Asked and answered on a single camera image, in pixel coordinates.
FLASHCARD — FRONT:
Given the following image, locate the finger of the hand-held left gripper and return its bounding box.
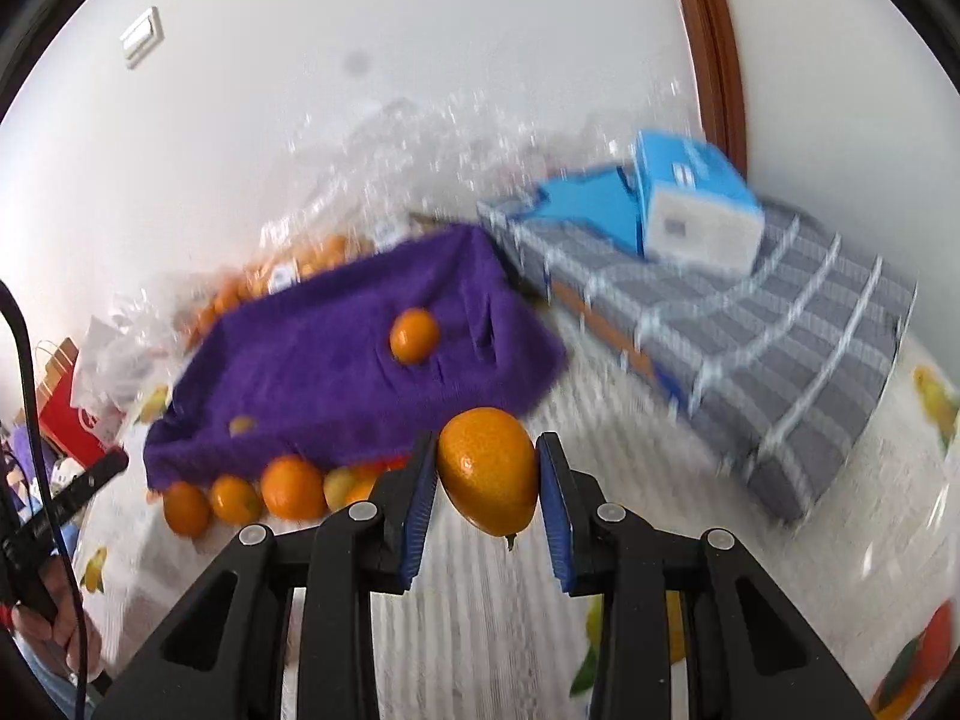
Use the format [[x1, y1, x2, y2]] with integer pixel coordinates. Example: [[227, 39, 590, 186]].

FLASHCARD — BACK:
[[46, 450, 130, 530]]

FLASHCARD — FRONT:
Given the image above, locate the blue star-shaped card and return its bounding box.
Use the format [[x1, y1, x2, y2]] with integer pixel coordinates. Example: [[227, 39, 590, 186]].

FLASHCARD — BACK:
[[536, 163, 646, 256]]

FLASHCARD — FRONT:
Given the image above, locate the fruit-print tablecloth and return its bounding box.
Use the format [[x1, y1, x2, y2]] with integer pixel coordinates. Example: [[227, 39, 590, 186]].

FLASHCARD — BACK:
[[60, 330, 960, 720]]

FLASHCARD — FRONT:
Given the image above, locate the white light switch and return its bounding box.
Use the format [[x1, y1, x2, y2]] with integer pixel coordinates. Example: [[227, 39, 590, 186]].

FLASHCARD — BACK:
[[120, 6, 162, 65]]

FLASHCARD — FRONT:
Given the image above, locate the person's left hand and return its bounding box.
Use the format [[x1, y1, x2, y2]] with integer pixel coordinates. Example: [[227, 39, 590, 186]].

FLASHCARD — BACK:
[[11, 559, 102, 680]]

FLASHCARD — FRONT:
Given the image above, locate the black cable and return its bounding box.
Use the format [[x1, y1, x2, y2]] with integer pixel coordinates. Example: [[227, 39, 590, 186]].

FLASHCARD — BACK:
[[0, 281, 91, 720]]

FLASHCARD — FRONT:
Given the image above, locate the crumpled clear plastic bag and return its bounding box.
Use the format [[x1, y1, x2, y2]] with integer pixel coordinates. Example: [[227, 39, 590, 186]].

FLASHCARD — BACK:
[[285, 82, 638, 241]]

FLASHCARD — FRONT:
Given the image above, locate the red paper bag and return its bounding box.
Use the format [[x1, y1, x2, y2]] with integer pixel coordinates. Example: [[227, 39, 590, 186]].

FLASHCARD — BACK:
[[36, 337, 110, 466]]

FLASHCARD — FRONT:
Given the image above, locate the oval orange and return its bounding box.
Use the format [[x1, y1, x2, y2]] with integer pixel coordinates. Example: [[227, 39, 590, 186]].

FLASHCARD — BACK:
[[436, 406, 539, 550]]

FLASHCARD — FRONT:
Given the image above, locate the blue tissue pack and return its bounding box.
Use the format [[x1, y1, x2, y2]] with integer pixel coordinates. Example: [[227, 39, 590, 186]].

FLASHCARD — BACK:
[[634, 129, 766, 273]]

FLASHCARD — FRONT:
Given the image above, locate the small yellowish orange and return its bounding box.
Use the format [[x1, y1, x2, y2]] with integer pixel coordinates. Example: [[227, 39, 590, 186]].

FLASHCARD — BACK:
[[322, 465, 359, 512]]

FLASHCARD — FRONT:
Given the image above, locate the purple towel lined tray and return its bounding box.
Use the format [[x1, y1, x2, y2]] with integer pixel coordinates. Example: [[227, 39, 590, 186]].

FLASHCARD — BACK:
[[142, 223, 569, 492]]

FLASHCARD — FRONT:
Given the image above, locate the clear bag of oranges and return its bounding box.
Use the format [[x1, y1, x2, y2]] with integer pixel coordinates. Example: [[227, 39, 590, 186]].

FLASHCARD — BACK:
[[180, 217, 421, 350]]

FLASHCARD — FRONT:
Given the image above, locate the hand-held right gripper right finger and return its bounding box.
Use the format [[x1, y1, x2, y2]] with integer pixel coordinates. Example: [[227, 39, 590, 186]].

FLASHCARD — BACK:
[[534, 431, 875, 720]]

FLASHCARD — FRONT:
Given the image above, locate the grey checked fabric bag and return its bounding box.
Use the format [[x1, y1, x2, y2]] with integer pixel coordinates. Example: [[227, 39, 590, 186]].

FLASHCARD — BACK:
[[478, 191, 917, 524]]

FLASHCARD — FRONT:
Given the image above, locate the white plastic bag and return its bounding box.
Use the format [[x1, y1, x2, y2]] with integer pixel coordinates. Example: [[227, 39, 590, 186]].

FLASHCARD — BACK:
[[75, 315, 173, 443]]

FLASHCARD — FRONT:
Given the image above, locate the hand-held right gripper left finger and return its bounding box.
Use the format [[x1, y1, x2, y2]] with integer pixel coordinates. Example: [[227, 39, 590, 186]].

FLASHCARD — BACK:
[[94, 431, 440, 720]]

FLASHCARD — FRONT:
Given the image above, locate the brown wooden door frame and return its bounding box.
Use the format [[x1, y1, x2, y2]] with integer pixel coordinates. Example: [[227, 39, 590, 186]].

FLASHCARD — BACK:
[[660, 0, 749, 185]]

